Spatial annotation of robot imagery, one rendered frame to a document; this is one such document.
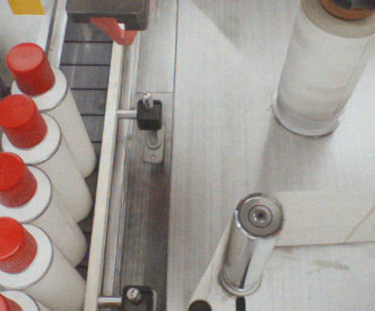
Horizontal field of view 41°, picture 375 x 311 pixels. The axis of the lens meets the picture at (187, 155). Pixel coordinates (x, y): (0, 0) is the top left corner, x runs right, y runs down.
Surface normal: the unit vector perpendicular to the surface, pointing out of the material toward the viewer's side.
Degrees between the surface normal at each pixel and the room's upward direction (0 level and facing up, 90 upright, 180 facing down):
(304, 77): 90
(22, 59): 3
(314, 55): 87
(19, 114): 3
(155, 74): 0
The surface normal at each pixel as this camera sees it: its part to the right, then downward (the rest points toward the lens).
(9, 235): -0.05, -0.44
